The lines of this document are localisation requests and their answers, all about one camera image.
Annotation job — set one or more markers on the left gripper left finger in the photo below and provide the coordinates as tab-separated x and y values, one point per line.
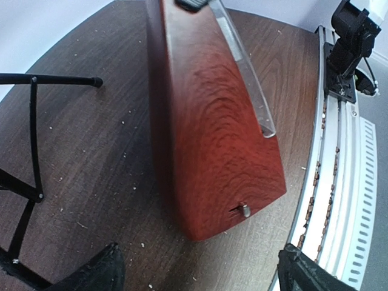
105	271

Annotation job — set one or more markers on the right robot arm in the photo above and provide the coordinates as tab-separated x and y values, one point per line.
357	23

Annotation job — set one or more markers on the black perforated music stand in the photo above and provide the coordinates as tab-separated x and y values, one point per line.
24	243

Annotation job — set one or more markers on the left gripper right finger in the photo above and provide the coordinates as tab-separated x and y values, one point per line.
296	271

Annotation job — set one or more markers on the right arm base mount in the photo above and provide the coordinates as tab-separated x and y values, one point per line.
342	79

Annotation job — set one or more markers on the wooden metronome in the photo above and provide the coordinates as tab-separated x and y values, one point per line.
214	146

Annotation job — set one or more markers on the aluminium front rail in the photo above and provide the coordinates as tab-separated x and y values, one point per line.
333	223

